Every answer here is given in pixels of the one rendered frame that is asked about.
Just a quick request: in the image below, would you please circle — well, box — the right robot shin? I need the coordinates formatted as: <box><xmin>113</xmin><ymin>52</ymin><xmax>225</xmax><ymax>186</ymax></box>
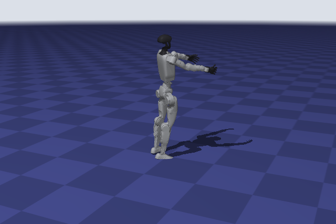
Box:
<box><xmin>160</xmin><ymin>125</ymin><xmax>171</xmax><ymax>155</ymax></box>

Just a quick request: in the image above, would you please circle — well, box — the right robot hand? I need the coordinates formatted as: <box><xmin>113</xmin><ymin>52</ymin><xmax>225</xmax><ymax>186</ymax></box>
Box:
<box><xmin>206</xmin><ymin>64</ymin><xmax>217</xmax><ymax>74</ymax></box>

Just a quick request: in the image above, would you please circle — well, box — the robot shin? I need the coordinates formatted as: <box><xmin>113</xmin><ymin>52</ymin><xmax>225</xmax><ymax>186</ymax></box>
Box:
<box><xmin>153</xmin><ymin>118</ymin><xmax>161</xmax><ymax>148</ymax></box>
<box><xmin>160</xmin><ymin>125</ymin><xmax>171</xmax><ymax>155</ymax></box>

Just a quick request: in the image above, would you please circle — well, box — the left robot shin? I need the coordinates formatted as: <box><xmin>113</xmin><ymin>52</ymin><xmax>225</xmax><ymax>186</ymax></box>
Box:
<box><xmin>153</xmin><ymin>118</ymin><xmax>161</xmax><ymax>148</ymax></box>

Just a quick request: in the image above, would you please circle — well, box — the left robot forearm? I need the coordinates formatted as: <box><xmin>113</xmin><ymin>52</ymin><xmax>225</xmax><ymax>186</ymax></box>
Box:
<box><xmin>177</xmin><ymin>53</ymin><xmax>189</xmax><ymax>60</ymax></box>

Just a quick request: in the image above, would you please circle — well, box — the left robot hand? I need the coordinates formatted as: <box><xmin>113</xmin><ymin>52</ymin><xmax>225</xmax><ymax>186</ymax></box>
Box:
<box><xmin>186</xmin><ymin>54</ymin><xmax>199</xmax><ymax>64</ymax></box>

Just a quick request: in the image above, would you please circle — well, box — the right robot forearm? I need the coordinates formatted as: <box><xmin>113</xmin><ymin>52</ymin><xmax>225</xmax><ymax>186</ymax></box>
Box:
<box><xmin>187</xmin><ymin>64</ymin><xmax>209</xmax><ymax>72</ymax></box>

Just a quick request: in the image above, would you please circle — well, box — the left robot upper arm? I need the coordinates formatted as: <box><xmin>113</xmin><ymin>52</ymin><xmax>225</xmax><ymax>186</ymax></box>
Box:
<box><xmin>158</xmin><ymin>49</ymin><xmax>178</xmax><ymax>57</ymax></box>

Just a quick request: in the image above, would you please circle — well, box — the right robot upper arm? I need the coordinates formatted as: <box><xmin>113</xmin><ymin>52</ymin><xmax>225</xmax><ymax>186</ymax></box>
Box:
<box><xmin>166</xmin><ymin>56</ymin><xmax>190</xmax><ymax>71</ymax></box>

